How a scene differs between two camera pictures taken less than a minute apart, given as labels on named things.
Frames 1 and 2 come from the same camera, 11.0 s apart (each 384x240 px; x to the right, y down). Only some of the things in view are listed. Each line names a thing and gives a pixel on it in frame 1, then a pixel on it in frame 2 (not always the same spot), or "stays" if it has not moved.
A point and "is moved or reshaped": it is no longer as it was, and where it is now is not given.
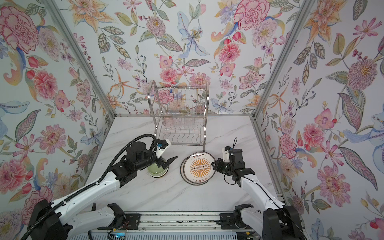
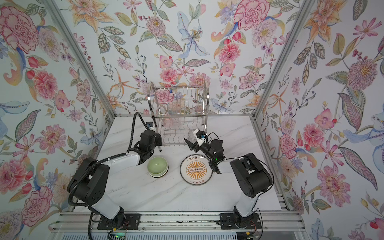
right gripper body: [229, 169] to [207, 151]
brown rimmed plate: [199, 167] is moved or reshaped
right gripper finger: [219, 165] to [195, 147]
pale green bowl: [154, 171] stays
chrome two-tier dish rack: [179, 113] stays
